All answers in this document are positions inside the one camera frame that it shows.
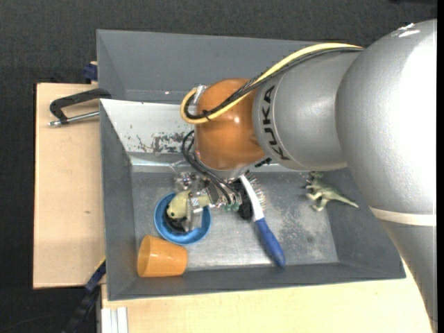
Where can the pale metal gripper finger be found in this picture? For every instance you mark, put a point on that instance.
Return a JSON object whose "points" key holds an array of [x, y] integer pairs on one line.
{"points": [[198, 215], [190, 217]]}

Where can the yellow-green toy fruit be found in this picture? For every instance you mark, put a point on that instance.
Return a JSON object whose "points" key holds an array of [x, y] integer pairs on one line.
{"points": [[177, 203]]}

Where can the blue round bowl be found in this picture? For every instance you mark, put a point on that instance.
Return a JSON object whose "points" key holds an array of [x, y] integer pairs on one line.
{"points": [[197, 236]]}

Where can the grey metal bin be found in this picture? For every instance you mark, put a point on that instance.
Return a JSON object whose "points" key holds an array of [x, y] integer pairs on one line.
{"points": [[236, 248]]}

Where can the orange plastic cup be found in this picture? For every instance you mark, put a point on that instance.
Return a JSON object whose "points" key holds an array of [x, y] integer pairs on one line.
{"points": [[161, 258]]}

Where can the green toy dinosaur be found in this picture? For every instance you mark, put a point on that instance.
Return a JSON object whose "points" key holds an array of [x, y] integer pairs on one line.
{"points": [[324, 193]]}

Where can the pale brown flat board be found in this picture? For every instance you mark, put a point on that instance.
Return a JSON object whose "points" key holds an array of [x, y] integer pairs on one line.
{"points": [[66, 186]]}

